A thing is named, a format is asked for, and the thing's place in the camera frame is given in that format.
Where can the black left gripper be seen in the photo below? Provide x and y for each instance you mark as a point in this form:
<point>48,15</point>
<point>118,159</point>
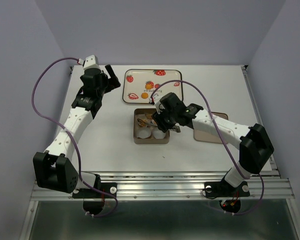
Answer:
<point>112,83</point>

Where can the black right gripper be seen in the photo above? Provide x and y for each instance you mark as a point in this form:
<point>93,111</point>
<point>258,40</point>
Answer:
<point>157,117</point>

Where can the silver metal tongs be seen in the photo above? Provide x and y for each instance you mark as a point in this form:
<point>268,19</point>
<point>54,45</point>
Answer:
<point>174,129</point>

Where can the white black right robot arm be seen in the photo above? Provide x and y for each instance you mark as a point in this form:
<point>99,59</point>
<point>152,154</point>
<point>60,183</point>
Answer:
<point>253,143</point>

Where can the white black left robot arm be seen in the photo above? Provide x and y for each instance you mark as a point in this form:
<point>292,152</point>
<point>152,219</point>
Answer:
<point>53,167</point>

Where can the strawberry print tray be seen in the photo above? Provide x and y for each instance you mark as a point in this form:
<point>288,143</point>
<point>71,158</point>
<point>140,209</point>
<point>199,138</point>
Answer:
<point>139,84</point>

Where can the gold square tin box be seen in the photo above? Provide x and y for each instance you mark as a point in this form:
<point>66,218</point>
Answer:
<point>151,140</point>

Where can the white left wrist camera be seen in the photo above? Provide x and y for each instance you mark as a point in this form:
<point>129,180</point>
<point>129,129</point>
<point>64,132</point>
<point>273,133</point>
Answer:
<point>91,62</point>

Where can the aluminium table frame rail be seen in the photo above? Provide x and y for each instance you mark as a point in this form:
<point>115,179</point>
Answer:
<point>161,186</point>

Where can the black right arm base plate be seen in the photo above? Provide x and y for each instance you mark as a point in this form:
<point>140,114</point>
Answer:
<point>222,189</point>

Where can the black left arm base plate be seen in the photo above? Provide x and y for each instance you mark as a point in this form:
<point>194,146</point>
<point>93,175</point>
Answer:
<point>87,193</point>

